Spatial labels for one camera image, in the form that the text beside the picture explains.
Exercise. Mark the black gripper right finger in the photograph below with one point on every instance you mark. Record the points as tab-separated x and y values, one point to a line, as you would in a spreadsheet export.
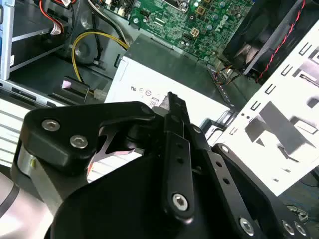
239	189

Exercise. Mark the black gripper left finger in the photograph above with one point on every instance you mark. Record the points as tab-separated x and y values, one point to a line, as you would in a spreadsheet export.
54	149

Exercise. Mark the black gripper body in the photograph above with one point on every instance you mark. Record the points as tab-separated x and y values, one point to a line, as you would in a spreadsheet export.
119	204

